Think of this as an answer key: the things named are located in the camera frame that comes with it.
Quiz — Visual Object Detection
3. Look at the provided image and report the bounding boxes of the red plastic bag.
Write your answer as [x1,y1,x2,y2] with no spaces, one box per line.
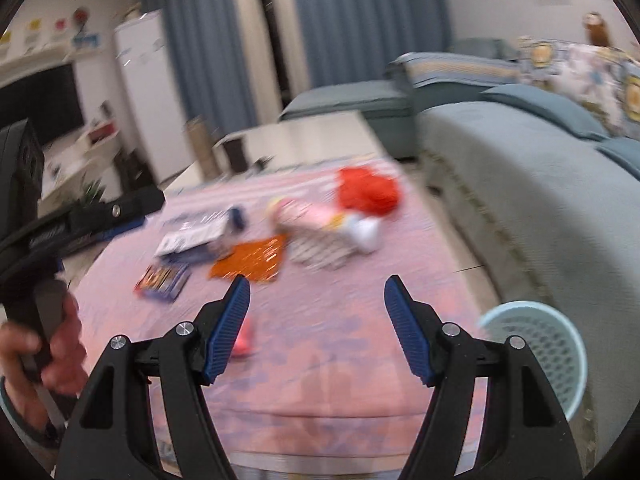
[337,166,403,218]

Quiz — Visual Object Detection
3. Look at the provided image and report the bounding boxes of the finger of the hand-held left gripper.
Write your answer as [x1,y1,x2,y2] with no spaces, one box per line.
[60,185,166,257]

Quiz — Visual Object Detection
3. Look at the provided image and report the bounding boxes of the white round object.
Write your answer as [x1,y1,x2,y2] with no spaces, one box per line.
[347,215,381,255]

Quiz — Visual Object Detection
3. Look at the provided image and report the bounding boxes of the black television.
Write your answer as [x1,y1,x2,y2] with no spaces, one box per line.
[0,64,83,148]

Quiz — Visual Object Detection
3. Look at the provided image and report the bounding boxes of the light blue plastic basket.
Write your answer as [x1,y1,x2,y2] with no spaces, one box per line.
[477,301,588,423]

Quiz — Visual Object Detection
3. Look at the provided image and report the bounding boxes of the white wall shelf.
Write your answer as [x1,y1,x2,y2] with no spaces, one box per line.
[0,42,76,83]

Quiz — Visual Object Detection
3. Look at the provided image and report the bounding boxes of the blue flat cushion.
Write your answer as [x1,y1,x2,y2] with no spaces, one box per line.
[597,137,640,181]
[480,83,608,141]

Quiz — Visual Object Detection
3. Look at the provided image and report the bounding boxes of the beige coffee table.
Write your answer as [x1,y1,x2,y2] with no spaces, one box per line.
[165,110,386,196]

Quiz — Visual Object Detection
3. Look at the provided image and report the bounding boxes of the white sheer curtain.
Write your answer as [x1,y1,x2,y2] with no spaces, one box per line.
[235,0,311,111]

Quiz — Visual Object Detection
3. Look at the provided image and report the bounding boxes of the white television cabinet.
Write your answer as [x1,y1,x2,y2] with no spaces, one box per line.
[40,120,123,201]

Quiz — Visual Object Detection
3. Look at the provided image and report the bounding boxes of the teal sofa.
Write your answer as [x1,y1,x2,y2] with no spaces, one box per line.
[279,37,640,480]

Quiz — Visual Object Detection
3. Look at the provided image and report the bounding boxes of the checkered packet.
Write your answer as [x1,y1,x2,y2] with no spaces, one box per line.
[289,236,351,272]

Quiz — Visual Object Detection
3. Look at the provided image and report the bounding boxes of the pink printed blanket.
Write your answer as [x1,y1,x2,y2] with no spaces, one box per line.
[65,157,488,461]

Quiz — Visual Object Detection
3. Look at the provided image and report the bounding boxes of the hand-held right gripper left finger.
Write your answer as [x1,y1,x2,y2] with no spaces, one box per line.
[54,275,251,480]

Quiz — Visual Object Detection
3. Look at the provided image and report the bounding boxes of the gold thermos bottle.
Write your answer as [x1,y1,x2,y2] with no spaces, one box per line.
[185,117,221,178]

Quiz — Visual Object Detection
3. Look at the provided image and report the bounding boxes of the blue curtain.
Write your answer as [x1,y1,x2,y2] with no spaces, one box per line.
[137,0,261,131]
[287,0,453,91]

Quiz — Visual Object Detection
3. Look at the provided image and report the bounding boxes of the dark brown cup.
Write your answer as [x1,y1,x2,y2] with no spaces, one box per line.
[222,137,249,173]

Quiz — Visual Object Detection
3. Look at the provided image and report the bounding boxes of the floral sofa cushion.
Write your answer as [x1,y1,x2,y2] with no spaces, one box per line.
[515,35,640,136]

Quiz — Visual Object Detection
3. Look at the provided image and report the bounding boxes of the brown monkey plush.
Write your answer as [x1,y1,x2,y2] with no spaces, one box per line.
[582,11,611,47]

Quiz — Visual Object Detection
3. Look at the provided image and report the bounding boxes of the white and blue packet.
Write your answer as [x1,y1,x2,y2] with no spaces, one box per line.
[154,220,228,257]

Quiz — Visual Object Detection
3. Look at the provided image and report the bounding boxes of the person's left hand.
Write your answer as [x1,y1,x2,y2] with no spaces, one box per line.
[0,292,89,432]

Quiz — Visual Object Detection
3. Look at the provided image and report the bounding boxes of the white refrigerator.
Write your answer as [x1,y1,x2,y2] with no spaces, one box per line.
[112,9,193,183]

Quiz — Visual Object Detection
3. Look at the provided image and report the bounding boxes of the small pink item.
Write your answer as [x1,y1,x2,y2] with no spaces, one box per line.
[229,316,254,358]

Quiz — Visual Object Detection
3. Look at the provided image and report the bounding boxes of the orange foil packet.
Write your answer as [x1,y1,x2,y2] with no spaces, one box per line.
[207,235,288,285]

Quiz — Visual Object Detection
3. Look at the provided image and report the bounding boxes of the pink bottle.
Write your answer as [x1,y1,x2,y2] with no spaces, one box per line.
[267,197,351,233]

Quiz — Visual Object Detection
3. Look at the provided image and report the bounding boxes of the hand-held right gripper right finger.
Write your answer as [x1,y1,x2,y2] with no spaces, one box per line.
[384,274,586,480]

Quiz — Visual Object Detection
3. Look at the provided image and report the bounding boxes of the colourful pencil box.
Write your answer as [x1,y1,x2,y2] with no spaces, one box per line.
[134,264,192,302]

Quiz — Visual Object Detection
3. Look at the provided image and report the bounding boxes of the striped sofa cover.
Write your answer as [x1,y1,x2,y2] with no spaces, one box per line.
[387,51,523,91]

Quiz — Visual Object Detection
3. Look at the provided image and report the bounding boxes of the person's left forearm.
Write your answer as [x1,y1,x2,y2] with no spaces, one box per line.
[0,377,66,453]

